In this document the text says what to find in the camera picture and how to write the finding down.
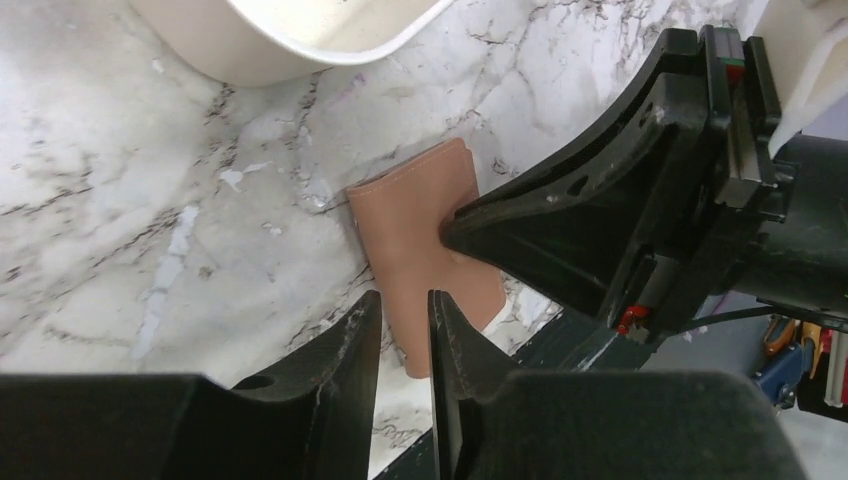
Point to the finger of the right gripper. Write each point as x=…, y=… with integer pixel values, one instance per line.
x=577, y=226

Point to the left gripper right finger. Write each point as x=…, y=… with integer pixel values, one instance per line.
x=496, y=419

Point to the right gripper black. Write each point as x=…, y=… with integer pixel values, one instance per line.
x=776, y=223

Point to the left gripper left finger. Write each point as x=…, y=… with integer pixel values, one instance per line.
x=307, y=416

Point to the brown leather card holder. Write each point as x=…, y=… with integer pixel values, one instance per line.
x=400, y=215

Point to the white oblong plastic tray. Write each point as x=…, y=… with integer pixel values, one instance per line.
x=261, y=43

